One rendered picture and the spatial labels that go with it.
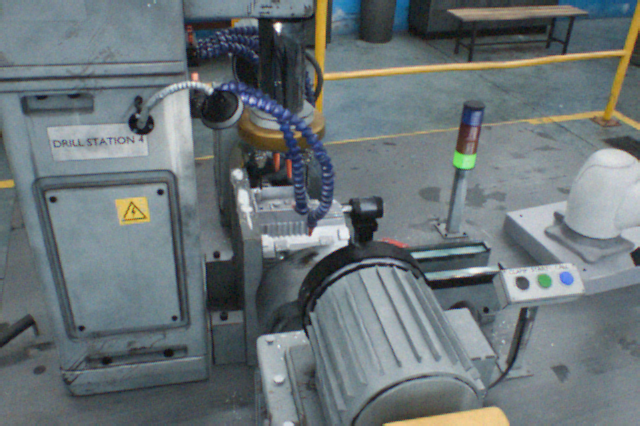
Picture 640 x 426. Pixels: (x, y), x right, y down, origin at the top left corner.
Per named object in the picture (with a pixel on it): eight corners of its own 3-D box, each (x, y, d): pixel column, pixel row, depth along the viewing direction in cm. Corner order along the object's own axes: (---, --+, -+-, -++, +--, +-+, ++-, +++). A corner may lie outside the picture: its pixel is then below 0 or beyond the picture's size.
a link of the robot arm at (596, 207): (559, 205, 180) (576, 138, 169) (624, 212, 178) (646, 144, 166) (567, 236, 167) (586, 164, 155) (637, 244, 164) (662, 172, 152)
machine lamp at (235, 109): (126, 166, 91) (114, 85, 84) (129, 134, 100) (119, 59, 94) (247, 158, 95) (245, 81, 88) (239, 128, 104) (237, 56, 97)
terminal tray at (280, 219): (257, 241, 132) (256, 212, 128) (251, 215, 141) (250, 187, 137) (311, 236, 134) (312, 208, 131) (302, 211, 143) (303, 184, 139)
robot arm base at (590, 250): (576, 211, 189) (581, 195, 186) (636, 248, 172) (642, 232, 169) (531, 225, 182) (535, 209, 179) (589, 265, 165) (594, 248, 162)
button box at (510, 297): (501, 310, 126) (511, 301, 122) (491, 278, 130) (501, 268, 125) (574, 301, 130) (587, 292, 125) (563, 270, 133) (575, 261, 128)
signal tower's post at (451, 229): (443, 239, 184) (466, 109, 162) (434, 225, 191) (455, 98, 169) (468, 237, 186) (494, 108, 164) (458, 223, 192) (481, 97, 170)
